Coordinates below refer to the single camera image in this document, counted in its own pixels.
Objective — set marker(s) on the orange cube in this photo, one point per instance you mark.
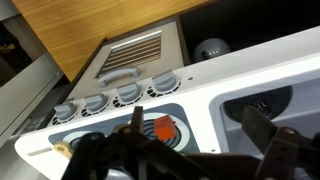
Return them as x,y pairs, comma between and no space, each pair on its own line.
165,128

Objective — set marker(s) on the gray stove knob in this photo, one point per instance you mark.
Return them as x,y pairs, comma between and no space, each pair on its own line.
165,81
129,92
96,103
66,110

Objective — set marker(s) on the white storage cabinet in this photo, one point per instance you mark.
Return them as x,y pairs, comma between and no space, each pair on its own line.
20,96

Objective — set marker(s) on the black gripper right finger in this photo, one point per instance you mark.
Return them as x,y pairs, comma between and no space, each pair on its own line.
263,133

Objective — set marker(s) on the black round pan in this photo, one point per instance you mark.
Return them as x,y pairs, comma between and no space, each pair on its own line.
266,100

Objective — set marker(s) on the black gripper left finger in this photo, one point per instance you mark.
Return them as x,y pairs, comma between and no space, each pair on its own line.
110,153

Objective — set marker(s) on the toy oven door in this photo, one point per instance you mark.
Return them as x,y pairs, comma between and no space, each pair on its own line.
166,60

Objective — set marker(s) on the gray toy sink basin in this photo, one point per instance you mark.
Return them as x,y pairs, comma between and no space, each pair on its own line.
300,116

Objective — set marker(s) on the gray toy kettle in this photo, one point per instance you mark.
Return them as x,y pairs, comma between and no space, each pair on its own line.
210,50

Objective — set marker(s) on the white black toy kitchen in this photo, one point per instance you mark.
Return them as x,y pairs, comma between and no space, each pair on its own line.
200,86

